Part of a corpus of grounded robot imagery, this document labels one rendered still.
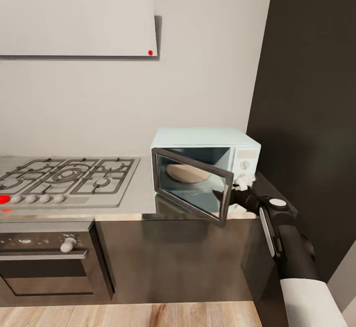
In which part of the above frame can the microwave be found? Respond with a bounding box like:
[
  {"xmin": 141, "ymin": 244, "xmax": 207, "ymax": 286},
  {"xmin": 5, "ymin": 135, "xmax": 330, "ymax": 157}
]
[{"xmin": 150, "ymin": 127, "xmax": 261, "ymax": 229}]

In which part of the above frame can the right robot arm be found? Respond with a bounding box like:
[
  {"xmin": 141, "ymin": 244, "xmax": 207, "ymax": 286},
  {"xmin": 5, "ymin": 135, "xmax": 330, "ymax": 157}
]
[{"xmin": 229, "ymin": 174, "xmax": 348, "ymax": 327}]

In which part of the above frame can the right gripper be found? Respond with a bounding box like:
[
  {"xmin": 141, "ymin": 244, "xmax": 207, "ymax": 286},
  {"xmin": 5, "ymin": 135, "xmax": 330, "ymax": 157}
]
[{"xmin": 229, "ymin": 182, "xmax": 254, "ymax": 209}]

